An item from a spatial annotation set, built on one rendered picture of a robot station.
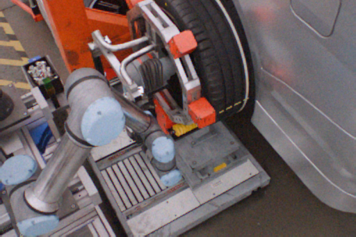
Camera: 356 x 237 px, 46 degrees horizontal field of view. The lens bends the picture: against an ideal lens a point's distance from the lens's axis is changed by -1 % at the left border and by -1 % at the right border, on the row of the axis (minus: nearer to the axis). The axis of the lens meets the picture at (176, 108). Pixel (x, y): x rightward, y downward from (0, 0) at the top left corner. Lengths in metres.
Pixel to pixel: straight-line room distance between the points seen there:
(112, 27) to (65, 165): 1.15
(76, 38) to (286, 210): 1.43
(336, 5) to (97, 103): 0.63
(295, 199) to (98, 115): 1.62
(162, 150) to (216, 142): 0.98
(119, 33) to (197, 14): 0.73
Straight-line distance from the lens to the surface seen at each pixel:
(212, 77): 1.57
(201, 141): 2.32
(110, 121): 1.07
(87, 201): 1.62
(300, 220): 2.41
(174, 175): 1.46
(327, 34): 1.17
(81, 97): 1.09
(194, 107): 1.63
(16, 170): 1.40
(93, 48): 1.82
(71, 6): 2.02
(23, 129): 1.92
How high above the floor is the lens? 2.16
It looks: 52 degrees down
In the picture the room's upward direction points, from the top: 4 degrees counter-clockwise
